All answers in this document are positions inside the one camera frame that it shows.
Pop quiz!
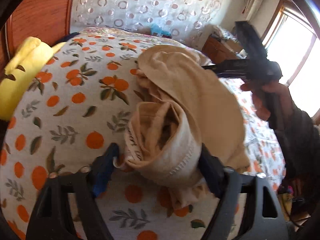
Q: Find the beige garment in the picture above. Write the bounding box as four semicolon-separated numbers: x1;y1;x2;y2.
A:
124;45;249;209

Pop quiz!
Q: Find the dark sleeve right forearm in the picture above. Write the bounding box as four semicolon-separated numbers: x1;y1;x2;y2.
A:
276;100;319;239

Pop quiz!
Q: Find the person's right hand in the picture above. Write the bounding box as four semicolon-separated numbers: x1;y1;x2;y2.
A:
240;81;294;122

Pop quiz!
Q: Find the bright window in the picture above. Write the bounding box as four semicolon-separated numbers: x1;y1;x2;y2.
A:
263;0;319;119

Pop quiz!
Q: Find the wooden sideboard cabinet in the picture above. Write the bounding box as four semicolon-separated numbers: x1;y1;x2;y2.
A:
201;34;243;63

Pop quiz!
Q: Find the orange fruit print bedsheet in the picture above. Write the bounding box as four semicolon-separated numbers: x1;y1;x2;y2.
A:
0;31;287;240

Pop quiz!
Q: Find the circle patterned curtain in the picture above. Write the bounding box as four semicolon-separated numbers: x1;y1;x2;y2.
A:
70;0;222;47

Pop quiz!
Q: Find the blue tissue box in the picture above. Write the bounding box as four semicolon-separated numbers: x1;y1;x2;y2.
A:
150;24;171;38

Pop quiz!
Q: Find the yellow Pikachu plush toy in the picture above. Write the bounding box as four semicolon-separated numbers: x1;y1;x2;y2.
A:
0;37;65;121

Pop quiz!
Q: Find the floral pink quilt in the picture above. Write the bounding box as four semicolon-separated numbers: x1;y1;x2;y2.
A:
79;27;180;46

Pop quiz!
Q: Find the red-brown wooden wardrobe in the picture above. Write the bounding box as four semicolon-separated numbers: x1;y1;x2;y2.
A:
1;0;73;68

